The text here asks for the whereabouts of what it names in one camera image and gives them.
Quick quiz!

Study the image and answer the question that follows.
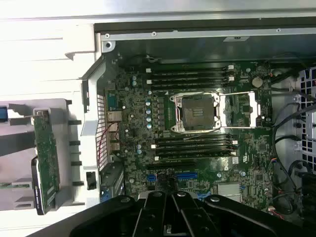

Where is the blue expansion slot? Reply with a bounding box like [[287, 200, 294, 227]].
[[147, 172, 198, 181]]

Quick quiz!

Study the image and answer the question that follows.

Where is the silver chipset heatsink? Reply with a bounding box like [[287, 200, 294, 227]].
[[217, 183, 242, 202]]

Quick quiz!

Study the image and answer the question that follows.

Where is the CPU socket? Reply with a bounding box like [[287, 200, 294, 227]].
[[170, 92, 222, 134]]

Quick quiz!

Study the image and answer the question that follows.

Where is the green motherboard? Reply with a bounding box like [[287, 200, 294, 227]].
[[105, 61, 274, 213]]

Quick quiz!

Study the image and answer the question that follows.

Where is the grey parts rack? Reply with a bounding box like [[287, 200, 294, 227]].
[[0, 98, 72, 216]]

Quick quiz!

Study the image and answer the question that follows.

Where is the silver socket cover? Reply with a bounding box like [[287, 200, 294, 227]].
[[219, 91, 262, 129]]

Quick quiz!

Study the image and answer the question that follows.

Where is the metal disk bay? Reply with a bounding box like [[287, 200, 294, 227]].
[[295, 66, 316, 162]]

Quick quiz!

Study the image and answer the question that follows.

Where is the grey open PC case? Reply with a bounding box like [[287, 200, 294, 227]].
[[80, 21, 316, 234]]

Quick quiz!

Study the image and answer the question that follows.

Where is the hard disk with blue carrier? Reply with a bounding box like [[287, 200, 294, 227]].
[[0, 105, 35, 158]]

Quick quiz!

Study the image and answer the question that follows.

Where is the red and black wire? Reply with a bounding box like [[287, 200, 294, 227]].
[[97, 124, 123, 171]]

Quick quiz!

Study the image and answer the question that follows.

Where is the black internal cable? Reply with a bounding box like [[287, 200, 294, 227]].
[[273, 134, 302, 149], [273, 101, 316, 129]]

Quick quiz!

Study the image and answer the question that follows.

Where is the small case wall sticker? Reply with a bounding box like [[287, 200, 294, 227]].
[[223, 36, 250, 43]]

